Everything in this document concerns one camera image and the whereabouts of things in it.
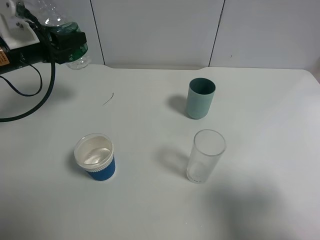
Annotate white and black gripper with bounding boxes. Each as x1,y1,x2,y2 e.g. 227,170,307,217
0,0,87,65

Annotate clear bottle with green label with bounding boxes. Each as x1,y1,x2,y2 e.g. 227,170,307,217
34,0,91,70

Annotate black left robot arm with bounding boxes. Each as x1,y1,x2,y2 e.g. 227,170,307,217
0,0,90,74

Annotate blue and white cup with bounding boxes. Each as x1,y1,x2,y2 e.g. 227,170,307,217
73,133,116,181

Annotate teal green cup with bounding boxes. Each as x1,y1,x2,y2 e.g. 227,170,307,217
185,77,216,120

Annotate clear glass tumbler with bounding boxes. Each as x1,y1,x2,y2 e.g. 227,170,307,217
186,129,227,184

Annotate black camera cable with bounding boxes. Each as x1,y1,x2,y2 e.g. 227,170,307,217
0,4,57,123

